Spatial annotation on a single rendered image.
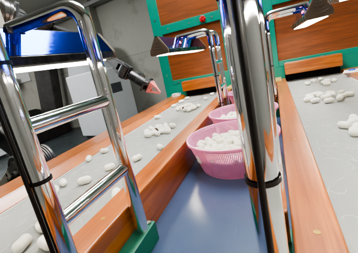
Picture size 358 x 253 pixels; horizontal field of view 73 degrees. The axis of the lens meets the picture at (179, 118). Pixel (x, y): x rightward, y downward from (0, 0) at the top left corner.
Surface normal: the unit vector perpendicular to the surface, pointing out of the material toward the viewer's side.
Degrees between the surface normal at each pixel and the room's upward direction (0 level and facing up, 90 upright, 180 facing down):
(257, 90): 90
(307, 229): 0
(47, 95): 90
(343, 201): 0
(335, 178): 0
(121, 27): 90
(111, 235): 90
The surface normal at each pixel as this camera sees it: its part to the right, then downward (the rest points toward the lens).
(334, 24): -0.34, 0.28
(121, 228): 0.92, -0.11
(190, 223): -0.21, -0.95
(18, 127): 0.51, 0.09
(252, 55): 0.09, 0.21
